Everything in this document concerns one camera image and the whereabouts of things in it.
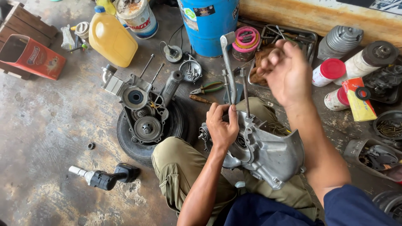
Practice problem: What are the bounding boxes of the person's right hand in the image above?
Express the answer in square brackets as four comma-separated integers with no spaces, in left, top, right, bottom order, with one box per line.
[256,39,313,107]

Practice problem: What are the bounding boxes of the person's left hand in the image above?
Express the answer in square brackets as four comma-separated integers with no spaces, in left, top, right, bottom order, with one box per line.
[206,102,240,149]

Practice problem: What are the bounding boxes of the silver engine crankcase half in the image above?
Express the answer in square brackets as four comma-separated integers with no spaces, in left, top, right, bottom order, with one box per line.
[198,108,307,191]

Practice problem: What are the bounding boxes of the brown rag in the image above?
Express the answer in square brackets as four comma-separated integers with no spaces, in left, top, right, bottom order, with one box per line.
[249,43,277,87]

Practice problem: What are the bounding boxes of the metal tray with tools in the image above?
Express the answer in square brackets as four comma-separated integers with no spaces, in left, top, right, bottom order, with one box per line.
[247,24,318,90]

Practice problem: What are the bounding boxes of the pink lidded round container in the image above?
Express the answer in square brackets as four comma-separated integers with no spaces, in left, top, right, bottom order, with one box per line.
[231,26,261,62]

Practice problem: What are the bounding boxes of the silver kick start lever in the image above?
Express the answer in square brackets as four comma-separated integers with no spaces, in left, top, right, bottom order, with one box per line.
[220,31,238,106]

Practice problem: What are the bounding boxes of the long steel stud bolt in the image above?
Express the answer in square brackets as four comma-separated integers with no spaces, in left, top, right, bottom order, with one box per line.
[240,67,251,119]
[222,69,230,105]

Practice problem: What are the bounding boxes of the dark grey flat block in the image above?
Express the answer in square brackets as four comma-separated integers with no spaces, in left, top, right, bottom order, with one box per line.
[223,83,244,104]

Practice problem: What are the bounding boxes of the white jar with red lid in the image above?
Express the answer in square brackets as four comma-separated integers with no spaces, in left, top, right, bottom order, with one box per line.
[324,86,351,112]
[312,58,347,88]

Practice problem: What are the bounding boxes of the silver finned engine cylinder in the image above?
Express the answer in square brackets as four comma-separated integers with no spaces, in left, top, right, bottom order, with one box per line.
[317,25,364,61]

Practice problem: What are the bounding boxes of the blue plastic drum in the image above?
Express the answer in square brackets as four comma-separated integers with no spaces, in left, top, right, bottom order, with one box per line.
[177,0,240,58]

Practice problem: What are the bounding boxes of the white cylindrical can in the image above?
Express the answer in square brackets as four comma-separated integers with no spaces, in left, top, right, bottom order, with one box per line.
[333,50,375,86]

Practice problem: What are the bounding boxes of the round metal cover with parts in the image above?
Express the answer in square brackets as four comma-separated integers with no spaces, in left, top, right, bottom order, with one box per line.
[179,55,203,83]

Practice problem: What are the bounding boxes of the yellow and red packet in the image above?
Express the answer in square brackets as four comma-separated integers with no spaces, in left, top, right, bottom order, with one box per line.
[341,77,378,122]

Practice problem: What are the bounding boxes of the dark round clutch rotor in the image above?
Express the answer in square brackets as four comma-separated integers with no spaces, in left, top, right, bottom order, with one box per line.
[362,40,400,68]

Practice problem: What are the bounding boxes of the black tray with engine part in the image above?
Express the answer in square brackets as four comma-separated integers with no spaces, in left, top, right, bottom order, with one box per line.
[362,64,402,105]

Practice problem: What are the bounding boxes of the black rubber tyre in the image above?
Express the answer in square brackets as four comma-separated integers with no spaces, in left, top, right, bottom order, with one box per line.
[117,97,197,167]

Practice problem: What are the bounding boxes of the black bowl with screws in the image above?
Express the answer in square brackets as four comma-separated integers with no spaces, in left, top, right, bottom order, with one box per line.
[373,109,402,141]

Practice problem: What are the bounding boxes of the grey bin with parts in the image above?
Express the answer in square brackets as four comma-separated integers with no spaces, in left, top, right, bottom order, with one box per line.
[343,138,402,183]

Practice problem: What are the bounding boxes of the engine crankcase with gears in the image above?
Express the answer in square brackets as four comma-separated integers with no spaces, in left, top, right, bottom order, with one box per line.
[101,54,184,145]

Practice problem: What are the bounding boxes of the white paint can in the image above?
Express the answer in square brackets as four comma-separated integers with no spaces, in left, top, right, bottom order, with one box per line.
[114,0,159,40]

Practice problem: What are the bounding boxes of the person's olive trousers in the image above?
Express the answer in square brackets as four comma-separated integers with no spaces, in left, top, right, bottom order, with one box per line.
[151,96,321,222]

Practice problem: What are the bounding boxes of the yellow plastic jug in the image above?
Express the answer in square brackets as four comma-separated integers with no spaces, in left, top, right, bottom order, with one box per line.
[89,6,139,68]

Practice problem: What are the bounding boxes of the person's navy shirt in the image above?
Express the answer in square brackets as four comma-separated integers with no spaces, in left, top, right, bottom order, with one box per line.
[224,184,402,226]

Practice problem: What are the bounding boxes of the yellow plastic bottle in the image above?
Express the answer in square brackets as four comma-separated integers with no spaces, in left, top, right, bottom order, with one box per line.
[95,0,117,16]

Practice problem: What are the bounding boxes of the black wheel rim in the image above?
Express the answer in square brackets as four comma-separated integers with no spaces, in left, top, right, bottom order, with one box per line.
[372,190,402,221]

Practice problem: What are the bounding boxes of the green tipped screwdriver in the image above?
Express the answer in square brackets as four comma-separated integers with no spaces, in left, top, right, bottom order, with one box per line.
[66,43,89,53]

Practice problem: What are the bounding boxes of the clear plastic bag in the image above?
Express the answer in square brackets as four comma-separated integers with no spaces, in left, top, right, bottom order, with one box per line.
[60,24,76,51]

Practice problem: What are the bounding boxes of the red cardboard carton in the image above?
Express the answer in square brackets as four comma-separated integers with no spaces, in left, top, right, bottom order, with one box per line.
[0,34,67,81]

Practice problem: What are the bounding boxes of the wooden crate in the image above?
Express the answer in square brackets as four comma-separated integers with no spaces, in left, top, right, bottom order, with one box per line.
[0,1,59,80]

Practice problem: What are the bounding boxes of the green handled pliers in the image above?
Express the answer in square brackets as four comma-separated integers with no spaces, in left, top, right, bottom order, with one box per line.
[189,81,224,96]

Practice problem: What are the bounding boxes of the brown handled screwdriver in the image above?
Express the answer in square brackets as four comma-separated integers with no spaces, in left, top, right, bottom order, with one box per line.
[189,94,213,105]

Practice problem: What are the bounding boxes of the black rubber seal ring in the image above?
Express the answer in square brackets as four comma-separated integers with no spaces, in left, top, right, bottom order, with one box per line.
[354,87,372,101]

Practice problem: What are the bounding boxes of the round stator plate with cable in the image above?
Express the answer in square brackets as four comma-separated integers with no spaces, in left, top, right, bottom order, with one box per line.
[159,40,183,64]

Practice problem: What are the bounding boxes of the black cordless impact wrench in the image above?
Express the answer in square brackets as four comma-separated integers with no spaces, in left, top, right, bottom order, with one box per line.
[68,163,141,191]

